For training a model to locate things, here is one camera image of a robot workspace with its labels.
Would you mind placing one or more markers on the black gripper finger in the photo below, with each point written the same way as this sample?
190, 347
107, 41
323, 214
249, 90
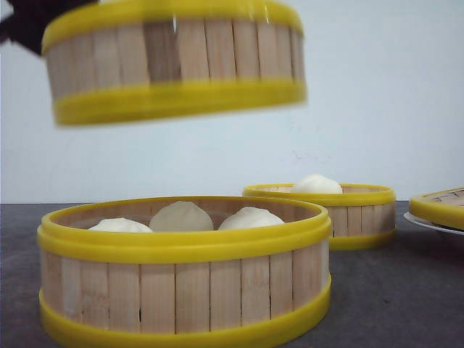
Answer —
27, 22

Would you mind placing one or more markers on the bamboo steamer basket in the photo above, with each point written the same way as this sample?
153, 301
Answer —
129, 61
252, 287
362, 215

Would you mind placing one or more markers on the bamboo steamer lid yellow rim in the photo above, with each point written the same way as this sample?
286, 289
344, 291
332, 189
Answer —
442, 207

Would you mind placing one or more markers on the left white bun front basket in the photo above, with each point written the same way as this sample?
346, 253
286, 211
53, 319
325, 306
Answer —
120, 225

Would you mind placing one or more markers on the white bun basket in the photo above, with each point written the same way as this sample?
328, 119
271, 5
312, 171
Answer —
120, 225
181, 216
250, 217
317, 184

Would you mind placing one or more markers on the middle white bun front basket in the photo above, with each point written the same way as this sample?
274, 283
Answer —
181, 216

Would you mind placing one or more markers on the right white bun front basket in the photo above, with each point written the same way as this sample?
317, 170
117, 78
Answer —
250, 217

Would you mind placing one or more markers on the white plate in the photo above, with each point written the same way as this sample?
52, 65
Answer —
429, 225

